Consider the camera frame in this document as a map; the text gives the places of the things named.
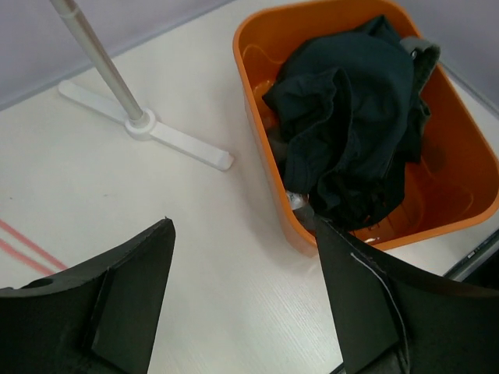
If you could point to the pink wire hanger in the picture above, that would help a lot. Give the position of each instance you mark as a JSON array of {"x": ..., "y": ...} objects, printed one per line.
[{"x": 19, "y": 247}]

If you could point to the dark green shorts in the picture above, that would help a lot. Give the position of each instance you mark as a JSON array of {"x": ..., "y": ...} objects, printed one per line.
[{"x": 351, "y": 124}]

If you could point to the orange plastic basket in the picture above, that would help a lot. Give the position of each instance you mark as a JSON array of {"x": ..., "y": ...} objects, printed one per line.
[{"x": 453, "y": 187}]

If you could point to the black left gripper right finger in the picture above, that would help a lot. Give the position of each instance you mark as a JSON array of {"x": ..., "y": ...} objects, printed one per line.
[{"x": 393, "y": 317}]

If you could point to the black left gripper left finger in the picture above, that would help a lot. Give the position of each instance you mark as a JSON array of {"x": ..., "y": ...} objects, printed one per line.
[{"x": 99, "y": 316}]

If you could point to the silver clothes rack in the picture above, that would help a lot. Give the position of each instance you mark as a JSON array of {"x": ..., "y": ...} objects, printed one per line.
[{"x": 140, "y": 123}]

